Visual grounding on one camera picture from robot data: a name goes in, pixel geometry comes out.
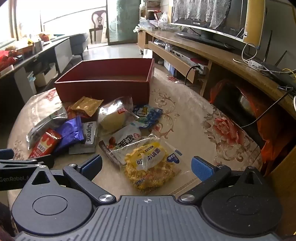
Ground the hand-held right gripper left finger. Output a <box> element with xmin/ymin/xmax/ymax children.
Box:
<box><xmin>31</xmin><ymin>154</ymin><xmax>117</xmax><ymax>207</ymax></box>

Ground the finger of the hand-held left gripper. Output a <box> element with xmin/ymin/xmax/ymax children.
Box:
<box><xmin>0</xmin><ymin>149</ymin><xmax>15</xmax><ymax>160</ymax></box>
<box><xmin>0</xmin><ymin>154</ymin><xmax>55</xmax><ymax>170</ymax></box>

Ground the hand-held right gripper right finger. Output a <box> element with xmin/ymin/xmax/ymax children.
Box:
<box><xmin>178</xmin><ymin>156</ymin><xmax>264</xmax><ymax>205</ymax></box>

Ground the small red snack packet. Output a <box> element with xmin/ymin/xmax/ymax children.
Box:
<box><xmin>28</xmin><ymin>128</ymin><xmax>63</xmax><ymax>159</ymax></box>

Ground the white grey snack packet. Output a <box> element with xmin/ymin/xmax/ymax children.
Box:
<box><xmin>69</xmin><ymin>120</ymin><xmax>97</xmax><ymax>155</ymax></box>

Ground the purple snack packet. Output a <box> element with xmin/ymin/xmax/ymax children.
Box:
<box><xmin>54</xmin><ymin>115</ymin><xmax>85</xmax><ymax>154</ymax></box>

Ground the silver snack packet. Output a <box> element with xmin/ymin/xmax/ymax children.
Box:
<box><xmin>26</xmin><ymin>109</ymin><xmax>68</xmax><ymax>150</ymax></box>

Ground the white brown snack packet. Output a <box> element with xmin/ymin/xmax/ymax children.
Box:
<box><xmin>99</xmin><ymin>124</ymin><xmax>142</xmax><ymax>163</ymax></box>

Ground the clear packet with bun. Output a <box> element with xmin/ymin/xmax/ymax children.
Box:
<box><xmin>97</xmin><ymin>96</ymin><xmax>139</xmax><ymax>136</ymax></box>

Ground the red printed snack packet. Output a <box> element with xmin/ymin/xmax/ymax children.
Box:
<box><xmin>66</xmin><ymin>104</ymin><xmax>100</xmax><ymax>123</ymax></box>

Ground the gold snack packet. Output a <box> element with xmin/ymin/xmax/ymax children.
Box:
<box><xmin>70</xmin><ymin>97</ymin><xmax>104</xmax><ymax>117</ymax></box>

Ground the red cardboard box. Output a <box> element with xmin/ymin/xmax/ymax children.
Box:
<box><xmin>54</xmin><ymin>58</ymin><xmax>155</xmax><ymax>106</ymax></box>

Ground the blue snack packet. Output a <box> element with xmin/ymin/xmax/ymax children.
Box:
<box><xmin>132</xmin><ymin>105</ymin><xmax>163</xmax><ymax>129</ymax></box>

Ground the orange plastic bag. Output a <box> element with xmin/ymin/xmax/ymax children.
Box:
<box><xmin>209</xmin><ymin>79</ymin><xmax>296</xmax><ymax>163</ymax></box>

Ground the white storage box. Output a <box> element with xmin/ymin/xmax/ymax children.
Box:
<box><xmin>35</xmin><ymin>62</ymin><xmax>58</xmax><ymax>87</ymax></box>

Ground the red plastic bag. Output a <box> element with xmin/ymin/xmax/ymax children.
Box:
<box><xmin>0</xmin><ymin>50</ymin><xmax>21</xmax><ymax>70</ymax></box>

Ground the white media player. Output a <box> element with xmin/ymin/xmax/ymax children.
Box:
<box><xmin>165</xmin><ymin>44</ymin><xmax>206</xmax><ymax>75</ymax></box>

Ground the dark coffee table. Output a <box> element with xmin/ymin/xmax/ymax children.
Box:
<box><xmin>0</xmin><ymin>37</ymin><xmax>73</xmax><ymax>105</ymax></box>

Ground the wooden television cabinet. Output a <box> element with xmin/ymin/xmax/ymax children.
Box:
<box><xmin>137</xmin><ymin>28</ymin><xmax>296</xmax><ymax>186</ymax></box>

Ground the white power strip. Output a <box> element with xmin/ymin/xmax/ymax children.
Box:
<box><xmin>247</xmin><ymin>60</ymin><xmax>264</xmax><ymax>69</ymax></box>

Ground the grey sofa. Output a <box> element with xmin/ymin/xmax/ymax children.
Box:
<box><xmin>69</xmin><ymin>32</ymin><xmax>89</xmax><ymax>61</ymax></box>

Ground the black router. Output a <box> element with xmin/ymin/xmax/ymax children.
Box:
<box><xmin>261</xmin><ymin>30</ymin><xmax>296</xmax><ymax>86</ymax></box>

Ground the wooden chair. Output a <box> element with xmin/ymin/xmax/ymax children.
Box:
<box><xmin>89</xmin><ymin>10</ymin><xmax>108</xmax><ymax>44</ymax></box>

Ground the glass sliding door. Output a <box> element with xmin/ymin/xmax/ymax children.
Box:
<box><xmin>106</xmin><ymin>0</ymin><xmax>141</xmax><ymax>44</ymax></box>

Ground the black television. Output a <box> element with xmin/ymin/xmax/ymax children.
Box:
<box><xmin>170</xmin><ymin>0</ymin><xmax>249</xmax><ymax>50</ymax></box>

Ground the pile of clear plastic bags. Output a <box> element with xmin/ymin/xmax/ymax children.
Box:
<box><xmin>139</xmin><ymin>11</ymin><xmax>181</xmax><ymax>32</ymax></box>

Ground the white lace cloth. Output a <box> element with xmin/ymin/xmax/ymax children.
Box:
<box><xmin>172</xmin><ymin>0</ymin><xmax>232</xmax><ymax>29</ymax></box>

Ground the black cable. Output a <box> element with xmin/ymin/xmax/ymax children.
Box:
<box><xmin>240</xmin><ymin>86</ymin><xmax>293</xmax><ymax>128</ymax></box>

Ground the white cable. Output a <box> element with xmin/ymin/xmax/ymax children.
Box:
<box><xmin>232</xmin><ymin>43</ymin><xmax>258</xmax><ymax>64</ymax></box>

